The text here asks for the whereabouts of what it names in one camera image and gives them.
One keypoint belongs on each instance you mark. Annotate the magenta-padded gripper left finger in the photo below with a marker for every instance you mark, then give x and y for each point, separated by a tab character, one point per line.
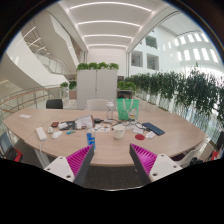
78	160

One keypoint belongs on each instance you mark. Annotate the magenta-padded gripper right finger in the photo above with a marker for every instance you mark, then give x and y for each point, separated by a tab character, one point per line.
146	160

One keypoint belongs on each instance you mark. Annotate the clear blue-labelled water bottle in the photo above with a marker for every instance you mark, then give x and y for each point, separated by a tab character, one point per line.
90	140

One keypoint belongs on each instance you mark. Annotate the flat round red coaster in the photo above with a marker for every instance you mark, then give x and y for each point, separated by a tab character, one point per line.
140	137

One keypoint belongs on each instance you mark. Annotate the white plastic packet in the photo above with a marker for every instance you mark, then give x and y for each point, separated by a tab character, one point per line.
150	134

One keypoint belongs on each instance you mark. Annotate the small teal object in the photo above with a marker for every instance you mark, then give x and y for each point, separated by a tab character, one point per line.
70	132

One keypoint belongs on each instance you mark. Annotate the white paper card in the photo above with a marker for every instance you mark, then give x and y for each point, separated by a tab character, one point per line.
138	131

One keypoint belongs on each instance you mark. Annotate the dark blue keyboard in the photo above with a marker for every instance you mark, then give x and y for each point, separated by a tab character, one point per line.
153	128

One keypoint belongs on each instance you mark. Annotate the white computer mouse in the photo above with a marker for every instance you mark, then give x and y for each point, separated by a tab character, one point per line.
56	134

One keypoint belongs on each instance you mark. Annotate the black wallet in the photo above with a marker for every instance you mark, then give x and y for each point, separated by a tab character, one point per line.
70	124

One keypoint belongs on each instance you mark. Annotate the white paper booklet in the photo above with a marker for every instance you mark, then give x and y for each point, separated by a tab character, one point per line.
83	122

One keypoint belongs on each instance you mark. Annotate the colourful sticker sheet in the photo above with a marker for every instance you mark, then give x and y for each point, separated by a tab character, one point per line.
101	128

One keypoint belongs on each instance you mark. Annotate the white mug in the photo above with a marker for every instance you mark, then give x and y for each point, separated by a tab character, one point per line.
119	131

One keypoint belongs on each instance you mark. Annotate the small white device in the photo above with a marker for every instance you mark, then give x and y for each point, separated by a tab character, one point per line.
50	130

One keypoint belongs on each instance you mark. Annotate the small red and black object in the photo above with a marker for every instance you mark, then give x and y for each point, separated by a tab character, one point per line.
54	124

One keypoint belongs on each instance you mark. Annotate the black power adapter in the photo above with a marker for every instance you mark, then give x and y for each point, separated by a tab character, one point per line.
98	120

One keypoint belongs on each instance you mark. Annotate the white power strip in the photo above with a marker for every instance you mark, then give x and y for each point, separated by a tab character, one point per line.
41	133

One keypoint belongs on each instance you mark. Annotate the green tote bag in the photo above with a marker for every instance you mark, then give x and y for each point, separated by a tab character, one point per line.
127	109

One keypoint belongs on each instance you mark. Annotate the clear white-lidded shaker bottle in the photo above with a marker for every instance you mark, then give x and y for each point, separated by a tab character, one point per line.
110	110

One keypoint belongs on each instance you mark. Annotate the white paper slip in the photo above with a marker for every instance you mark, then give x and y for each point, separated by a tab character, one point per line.
25	116

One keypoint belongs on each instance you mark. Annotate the black and red chair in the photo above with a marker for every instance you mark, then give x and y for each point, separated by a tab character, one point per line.
10	150

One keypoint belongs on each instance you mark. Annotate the white cabinet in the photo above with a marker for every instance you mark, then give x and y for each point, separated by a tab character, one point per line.
96	87

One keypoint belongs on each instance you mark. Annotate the potted green plants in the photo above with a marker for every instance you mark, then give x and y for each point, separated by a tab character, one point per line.
68	85

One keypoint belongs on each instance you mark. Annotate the low planter with plants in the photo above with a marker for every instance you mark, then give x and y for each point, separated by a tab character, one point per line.
126	85

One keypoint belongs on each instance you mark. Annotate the green plant hedge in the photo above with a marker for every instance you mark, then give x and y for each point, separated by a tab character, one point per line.
180	88

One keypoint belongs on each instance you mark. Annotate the glass balcony railing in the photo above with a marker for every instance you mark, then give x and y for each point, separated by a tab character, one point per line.
26	98

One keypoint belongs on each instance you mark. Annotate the green plants on cabinet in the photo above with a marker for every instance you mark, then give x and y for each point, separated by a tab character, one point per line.
97	66

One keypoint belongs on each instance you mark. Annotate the ceiling light strips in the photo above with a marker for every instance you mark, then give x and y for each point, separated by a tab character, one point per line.
108	23

